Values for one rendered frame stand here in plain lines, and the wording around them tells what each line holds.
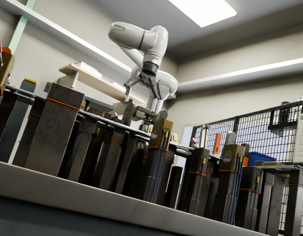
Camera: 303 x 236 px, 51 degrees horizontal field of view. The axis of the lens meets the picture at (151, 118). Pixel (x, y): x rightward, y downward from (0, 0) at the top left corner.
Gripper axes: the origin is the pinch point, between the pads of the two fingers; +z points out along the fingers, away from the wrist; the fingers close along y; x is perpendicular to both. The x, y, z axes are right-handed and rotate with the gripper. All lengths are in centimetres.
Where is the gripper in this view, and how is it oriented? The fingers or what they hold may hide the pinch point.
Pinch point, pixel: (140, 105)
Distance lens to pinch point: 147.6
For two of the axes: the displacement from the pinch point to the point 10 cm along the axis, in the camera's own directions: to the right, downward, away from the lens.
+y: 8.8, 3.3, 3.5
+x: -4.2, 1.5, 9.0
